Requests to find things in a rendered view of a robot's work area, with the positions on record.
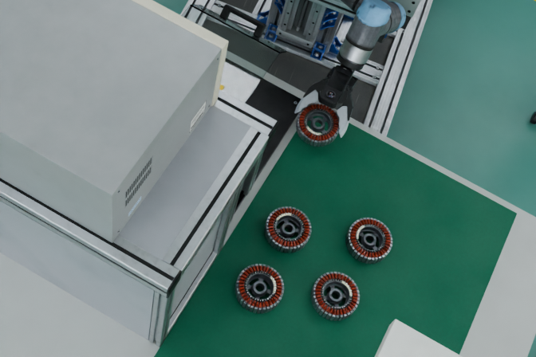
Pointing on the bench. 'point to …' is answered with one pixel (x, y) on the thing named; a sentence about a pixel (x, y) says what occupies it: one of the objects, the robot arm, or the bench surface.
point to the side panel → (188, 280)
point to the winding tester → (96, 88)
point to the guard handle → (243, 18)
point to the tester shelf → (172, 198)
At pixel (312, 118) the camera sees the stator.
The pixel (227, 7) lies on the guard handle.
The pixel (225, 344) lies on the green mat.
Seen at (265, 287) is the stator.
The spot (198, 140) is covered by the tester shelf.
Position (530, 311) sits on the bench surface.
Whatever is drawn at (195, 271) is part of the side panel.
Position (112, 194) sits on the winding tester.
